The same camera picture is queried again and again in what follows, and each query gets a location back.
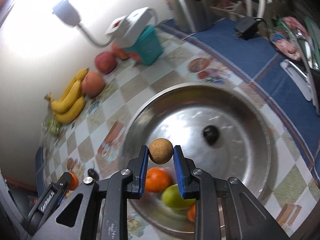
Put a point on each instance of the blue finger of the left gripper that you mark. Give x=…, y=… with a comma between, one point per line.
x=61, y=186

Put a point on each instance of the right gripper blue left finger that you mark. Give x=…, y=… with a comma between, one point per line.
x=139, y=170

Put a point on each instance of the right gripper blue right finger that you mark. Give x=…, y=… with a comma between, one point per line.
x=187, y=185

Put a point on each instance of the orange tangerine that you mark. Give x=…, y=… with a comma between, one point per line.
x=157, y=180
x=74, y=182
x=191, y=213

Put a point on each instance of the larger tan longan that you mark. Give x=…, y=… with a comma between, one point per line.
x=161, y=151

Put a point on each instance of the black plum with stem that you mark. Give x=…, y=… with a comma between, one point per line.
x=93, y=173

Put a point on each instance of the clear bag of green fruit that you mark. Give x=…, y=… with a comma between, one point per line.
x=50, y=131

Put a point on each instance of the large steel bowl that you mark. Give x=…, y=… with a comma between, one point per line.
x=230, y=174

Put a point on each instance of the yellow banana bunch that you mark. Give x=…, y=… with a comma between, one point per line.
x=71, y=103

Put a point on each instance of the peach coloured apple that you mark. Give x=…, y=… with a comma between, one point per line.
x=92, y=84

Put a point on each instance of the checkered fruit print tablecloth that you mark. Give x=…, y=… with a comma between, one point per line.
x=132, y=84

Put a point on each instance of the red apple middle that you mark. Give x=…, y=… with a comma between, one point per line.
x=105, y=62

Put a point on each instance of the red apple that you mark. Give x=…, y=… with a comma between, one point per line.
x=105, y=62
x=119, y=52

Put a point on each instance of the red apple far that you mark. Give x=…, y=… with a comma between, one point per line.
x=119, y=52

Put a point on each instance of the teal plastic box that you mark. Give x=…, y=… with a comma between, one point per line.
x=147, y=47

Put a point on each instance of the blue plaid cloth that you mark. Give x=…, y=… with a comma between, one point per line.
x=258, y=64

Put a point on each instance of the white phone stand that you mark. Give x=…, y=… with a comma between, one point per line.
x=298, y=77

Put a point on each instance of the black power adapter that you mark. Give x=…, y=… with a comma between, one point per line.
x=246, y=28

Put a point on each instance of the black smartphone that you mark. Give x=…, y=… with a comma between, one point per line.
x=311, y=64

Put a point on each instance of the steel thermos jug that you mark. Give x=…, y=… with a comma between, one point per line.
x=191, y=16

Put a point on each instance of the white gooseneck lamp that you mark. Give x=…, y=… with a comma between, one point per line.
x=70, y=16

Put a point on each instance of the pink snack bag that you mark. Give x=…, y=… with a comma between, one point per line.
x=284, y=37

